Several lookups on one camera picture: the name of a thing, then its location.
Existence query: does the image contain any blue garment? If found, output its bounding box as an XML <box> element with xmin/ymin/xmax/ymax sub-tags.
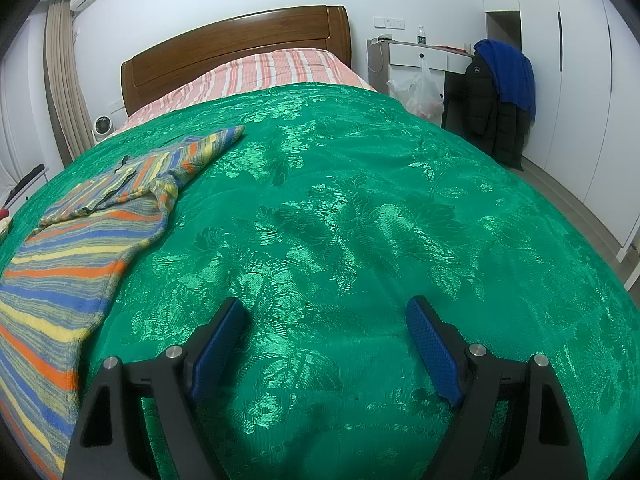
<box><xmin>472</xmin><ymin>39</ymin><xmax>537</xmax><ymax>121</ymax></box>

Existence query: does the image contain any green floral blanket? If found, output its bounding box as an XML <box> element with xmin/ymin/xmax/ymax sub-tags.
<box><xmin>0</xmin><ymin>82</ymin><xmax>640</xmax><ymax>480</ymax></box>

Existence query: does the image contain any white charger cable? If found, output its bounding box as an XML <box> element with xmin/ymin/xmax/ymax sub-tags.
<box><xmin>369</xmin><ymin>35</ymin><xmax>393</xmax><ymax>83</ymax></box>

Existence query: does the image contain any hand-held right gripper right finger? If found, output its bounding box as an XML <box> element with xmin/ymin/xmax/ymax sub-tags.
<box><xmin>405</xmin><ymin>296</ymin><xmax>588</xmax><ymax>480</ymax></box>

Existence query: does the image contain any pink striped bed sheet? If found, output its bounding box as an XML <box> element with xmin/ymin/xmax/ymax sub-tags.
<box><xmin>107</xmin><ymin>47</ymin><xmax>378</xmax><ymax>136</ymax></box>

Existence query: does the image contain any white desk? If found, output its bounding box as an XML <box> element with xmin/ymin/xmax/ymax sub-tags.
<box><xmin>367</xmin><ymin>37</ymin><xmax>476</xmax><ymax>126</ymax></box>

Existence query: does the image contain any beige curtain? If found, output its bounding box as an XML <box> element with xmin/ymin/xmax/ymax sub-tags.
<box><xmin>42</xmin><ymin>0</ymin><xmax>93</xmax><ymax>167</ymax></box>

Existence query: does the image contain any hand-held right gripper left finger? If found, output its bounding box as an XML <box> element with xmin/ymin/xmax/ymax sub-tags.
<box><xmin>62</xmin><ymin>296</ymin><xmax>251</xmax><ymax>480</ymax></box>

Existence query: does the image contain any brown wooden headboard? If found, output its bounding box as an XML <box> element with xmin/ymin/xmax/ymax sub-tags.
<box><xmin>120</xmin><ymin>5</ymin><xmax>353</xmax><ymax>117</ymax></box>

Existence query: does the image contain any black and red long object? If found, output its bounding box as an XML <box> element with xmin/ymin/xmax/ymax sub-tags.
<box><xmin>0</xmin><ymin>162</ymin><xmax>46</xmax><ymax>208</ymax></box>

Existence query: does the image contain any white wardrobe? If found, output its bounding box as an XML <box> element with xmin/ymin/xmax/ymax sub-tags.
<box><xmin>477</xmin><ymin>0</ymin><xmax>640</xmax><ymax>261</ymax></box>

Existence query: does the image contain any striped knit sweater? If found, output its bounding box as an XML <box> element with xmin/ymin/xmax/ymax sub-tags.
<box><xmin>0</xmin><ymin>125</ymin><xmax>247</xmax><ymax>480</ymax></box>

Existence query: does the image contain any white plastic bag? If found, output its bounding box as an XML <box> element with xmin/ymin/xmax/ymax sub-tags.
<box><xmin>387</xmin><ymin>55</ymin><xmax>445</xmax><ymax>120</ymax></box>

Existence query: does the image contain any black puffer jacket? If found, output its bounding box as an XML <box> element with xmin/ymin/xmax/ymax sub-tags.
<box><xmin>442</xmin><ymin>52</ymin><xmax>532</xmax><ymax>171</ymax></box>

